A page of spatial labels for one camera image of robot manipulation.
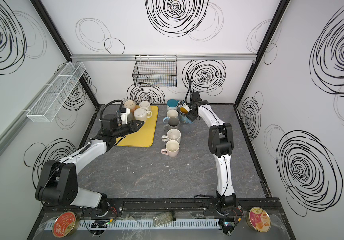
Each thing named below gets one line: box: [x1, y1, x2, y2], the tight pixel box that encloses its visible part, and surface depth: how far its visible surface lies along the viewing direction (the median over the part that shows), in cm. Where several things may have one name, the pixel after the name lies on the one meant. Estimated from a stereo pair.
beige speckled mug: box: [161, 128, 182, 144], surface depth 96 cm
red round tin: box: [52, 211, 80, 238], surface depth 68 cm
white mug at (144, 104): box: [139, 100, 151, 111], surface depth 113 cm
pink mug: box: [160, 140, 180, 158], surface depth 90 cm
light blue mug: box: [163, 109, 180, 124], surface depth 104 cm
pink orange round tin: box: [245, 206, 272, 233], surface depth 69 cm
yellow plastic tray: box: [115, 105, 159, 148], surface depth 103 cm
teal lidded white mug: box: [166, 99, 179, 110], surface depth 114 cm
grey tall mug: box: [163, 118, 181, 131], surface depth 99 cm
